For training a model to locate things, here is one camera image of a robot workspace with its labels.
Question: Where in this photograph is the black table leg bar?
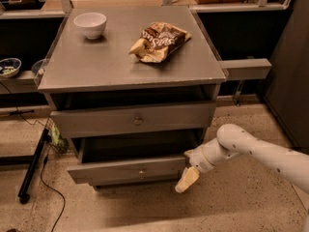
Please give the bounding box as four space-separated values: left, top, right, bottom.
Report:
17 129 48 204

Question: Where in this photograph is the grey bottom drawer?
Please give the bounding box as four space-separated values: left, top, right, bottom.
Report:
88 174 182 188

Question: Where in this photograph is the brown snack chip bag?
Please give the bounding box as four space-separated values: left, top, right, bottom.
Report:
129 22 191 63

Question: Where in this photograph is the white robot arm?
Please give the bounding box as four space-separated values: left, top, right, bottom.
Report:
175 124 309 197

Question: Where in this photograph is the grey drawer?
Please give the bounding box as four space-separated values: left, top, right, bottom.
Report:
51 101 216 138
68 136 198 184
88 174 182 188

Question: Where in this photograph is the green item in wire basket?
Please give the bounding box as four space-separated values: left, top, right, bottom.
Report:
49 125 69 154

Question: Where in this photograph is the grey side shelf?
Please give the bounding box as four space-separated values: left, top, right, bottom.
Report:
219 58 271 81
0 71 37 95

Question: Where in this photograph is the black floor cable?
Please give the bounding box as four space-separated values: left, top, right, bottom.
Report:
0 80 67 232

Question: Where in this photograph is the grey side shelf left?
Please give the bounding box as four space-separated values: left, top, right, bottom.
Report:
0 71 37 95

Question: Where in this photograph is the grey side shelf right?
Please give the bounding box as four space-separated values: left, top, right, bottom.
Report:
219 58 271 81

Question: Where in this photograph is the white ceramic bowl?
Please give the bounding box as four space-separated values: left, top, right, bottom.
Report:
73 13 107 40

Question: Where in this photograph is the clear glass bowl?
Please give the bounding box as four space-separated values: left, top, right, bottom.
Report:
31 59 48 74

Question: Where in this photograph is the blue patterned bowl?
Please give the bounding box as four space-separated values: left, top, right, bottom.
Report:
0 58 21 78

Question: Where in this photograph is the grey drawer cabinet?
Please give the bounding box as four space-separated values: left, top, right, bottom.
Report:
37 5 227 189

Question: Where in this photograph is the grey top drawer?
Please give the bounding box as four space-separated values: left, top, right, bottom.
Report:
51 101 216 138

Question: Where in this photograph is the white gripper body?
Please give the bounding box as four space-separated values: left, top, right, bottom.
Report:
189 145 222 173

